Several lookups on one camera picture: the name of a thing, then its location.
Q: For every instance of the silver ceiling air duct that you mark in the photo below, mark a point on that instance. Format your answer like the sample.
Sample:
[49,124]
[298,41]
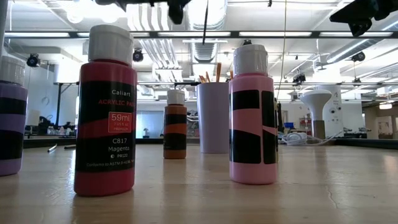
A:
[199,51]

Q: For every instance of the small brown paint bottle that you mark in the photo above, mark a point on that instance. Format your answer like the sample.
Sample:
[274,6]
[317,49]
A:
[175,109]

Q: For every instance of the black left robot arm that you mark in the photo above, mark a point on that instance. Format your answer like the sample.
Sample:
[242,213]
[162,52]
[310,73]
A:
[2,25]

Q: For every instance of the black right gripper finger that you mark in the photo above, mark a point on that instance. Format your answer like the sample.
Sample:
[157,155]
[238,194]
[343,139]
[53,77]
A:
[357,11]
[360,18]

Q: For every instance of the black background robot arm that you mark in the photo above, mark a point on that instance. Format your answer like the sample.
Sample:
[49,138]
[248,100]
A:
[45,126]

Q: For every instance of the white printed column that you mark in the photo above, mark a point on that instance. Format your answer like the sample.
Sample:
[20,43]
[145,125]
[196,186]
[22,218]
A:
[337,118]

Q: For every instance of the blue background box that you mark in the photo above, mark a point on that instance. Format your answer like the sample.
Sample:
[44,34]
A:
[289,125]

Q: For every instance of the white mushroom lamp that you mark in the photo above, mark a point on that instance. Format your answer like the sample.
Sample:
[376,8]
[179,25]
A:
[315,99]

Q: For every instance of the small pink paint bottle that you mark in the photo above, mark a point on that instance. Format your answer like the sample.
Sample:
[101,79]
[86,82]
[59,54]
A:
[248,121]

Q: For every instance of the small magenta paint bottle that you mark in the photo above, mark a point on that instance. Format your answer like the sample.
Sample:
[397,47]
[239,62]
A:
[105,183]

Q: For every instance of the small lavender paint bottle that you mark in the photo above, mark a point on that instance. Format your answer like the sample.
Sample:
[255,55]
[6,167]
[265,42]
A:
[12,124]

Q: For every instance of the lavender plastic cup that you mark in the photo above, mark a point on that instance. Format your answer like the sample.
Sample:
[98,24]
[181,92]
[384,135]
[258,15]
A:
[214,124]

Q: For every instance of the black linear ceiling light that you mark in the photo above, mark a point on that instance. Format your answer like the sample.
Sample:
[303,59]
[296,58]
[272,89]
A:
[234,34]

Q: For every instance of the black ceiling spotlight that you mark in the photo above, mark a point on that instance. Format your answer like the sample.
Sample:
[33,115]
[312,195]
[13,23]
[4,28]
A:
[299,78]
[247,42]
[32,60]
[358,56]
[137,56]

